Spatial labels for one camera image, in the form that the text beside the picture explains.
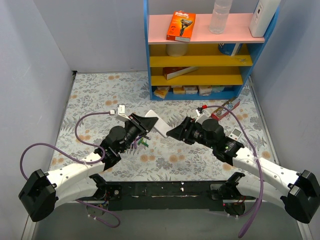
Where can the yellow sponge pack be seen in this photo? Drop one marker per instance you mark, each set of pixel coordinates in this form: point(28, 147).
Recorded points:
point(161, 93)

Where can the red white toothpaste box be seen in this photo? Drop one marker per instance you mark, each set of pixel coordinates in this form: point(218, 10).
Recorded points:
point(221, 112)

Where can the orange razor box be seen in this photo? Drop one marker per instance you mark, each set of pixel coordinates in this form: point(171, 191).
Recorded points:
point(181, 27)

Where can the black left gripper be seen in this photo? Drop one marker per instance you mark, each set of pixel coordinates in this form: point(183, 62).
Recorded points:
point(138, 124)

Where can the blue white can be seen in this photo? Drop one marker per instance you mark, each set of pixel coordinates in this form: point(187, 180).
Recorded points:
point(229, 49)

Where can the clear plastic bottle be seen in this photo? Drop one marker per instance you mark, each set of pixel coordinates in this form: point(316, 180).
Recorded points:
point(219, 16)

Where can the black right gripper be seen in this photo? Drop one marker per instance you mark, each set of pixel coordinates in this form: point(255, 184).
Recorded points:
point(187, 129)

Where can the small white remote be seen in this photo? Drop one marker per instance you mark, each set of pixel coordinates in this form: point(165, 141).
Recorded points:
point(236, 134)

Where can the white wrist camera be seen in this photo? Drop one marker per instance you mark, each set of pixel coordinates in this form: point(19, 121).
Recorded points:
point(202, 114)
point(119, 113)

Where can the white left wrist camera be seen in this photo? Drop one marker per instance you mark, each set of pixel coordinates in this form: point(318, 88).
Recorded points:
point(119, 113)

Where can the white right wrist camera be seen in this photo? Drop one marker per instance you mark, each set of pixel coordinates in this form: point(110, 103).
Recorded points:
point(202, 114)

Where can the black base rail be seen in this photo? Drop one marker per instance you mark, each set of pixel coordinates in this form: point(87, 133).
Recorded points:
point(166, 195)

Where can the blue shelf unit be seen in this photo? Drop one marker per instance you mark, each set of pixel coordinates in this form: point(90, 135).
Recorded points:
point(215, 68)

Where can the floral table mat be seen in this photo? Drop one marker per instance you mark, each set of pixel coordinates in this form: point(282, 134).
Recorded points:
point(99, 102)

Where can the white remote with display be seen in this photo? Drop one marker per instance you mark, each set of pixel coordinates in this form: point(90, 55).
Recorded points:
point(161, 126)

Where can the red white carton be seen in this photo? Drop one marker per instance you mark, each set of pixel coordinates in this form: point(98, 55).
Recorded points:
point(173, 72)

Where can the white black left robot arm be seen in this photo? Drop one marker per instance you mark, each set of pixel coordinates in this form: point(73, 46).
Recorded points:
point(43, 191)

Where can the white cup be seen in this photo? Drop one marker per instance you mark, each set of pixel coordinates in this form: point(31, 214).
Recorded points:
point(176, 50)

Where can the orange white sponge pack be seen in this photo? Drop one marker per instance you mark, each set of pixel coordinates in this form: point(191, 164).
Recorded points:
point(178, 90)

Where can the white rectangular device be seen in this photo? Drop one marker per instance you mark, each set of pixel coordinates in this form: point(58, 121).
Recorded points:
point(262, 17)

